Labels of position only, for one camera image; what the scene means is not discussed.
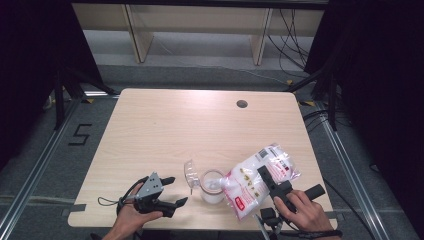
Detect person's left hand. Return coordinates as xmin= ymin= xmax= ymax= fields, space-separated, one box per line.
xmin=102 ymin=183 xmax=164 ymax=240

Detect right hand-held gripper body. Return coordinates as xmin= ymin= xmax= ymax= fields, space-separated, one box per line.
xmin=259 ymin=181 xmax=326 ymax=231

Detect black wrist strap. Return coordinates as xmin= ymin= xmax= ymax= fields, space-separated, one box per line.
xmin=283 ymin=228 xmax=344 ymax=240

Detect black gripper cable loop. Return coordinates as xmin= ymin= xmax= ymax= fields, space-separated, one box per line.
xmin=116 ymin=176 xmax=149 ymax=218

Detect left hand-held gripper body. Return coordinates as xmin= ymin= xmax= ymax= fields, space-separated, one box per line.
xmin=133 ymin=171 xmax=177 ymax=219

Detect black metal stand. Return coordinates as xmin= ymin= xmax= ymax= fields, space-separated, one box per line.
xmin=283 ymin=66 xmax=338 ymax=132
xmin=53 ymin=68 xmax=116 ymax=131

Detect person's right hand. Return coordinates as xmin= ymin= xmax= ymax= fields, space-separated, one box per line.
xmin=273 ymin=189 xmax=335 ymax=234

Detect black floor cables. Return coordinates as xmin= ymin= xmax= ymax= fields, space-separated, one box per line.
xmin=301 ymin=109 xmax=334 ymax=134

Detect light wooden shelf unit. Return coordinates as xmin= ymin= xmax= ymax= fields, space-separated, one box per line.
xmin=71 ymin=3 xmax=326 ymax=66

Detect red and white plastic bag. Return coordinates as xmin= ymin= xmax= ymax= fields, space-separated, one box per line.
xmin=218 ymin=143 xmax=301 ymax=222

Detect thin black floor cable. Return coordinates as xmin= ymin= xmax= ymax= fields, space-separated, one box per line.
xmin=322 ymin=178 xmax=369 ymax=232

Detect thin black lanyard cord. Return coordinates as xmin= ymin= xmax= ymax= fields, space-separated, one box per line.
xmin=97 ymin=196 xmax=122 ymax=208

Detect black curtain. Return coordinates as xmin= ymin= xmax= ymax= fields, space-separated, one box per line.
xmin=0 ymin=0 xmax=116 ymax=171
xmin=304 ymin=0 xmax=424 ymax=231

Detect clear jar with pink handle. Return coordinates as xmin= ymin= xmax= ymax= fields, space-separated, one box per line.
xmin=183 ymin=159 xmax=228 ymax=205

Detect bundle of black cables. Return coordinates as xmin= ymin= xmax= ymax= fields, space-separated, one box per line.
xmin=266 ymin=8 xmax=311 ymax=79

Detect metal floor rail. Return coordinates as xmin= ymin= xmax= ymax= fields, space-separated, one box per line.
xmin=0 ymin=96 xmax=83 ymax=239
xmin=314 ymin=101 xmax=389 ymax=240

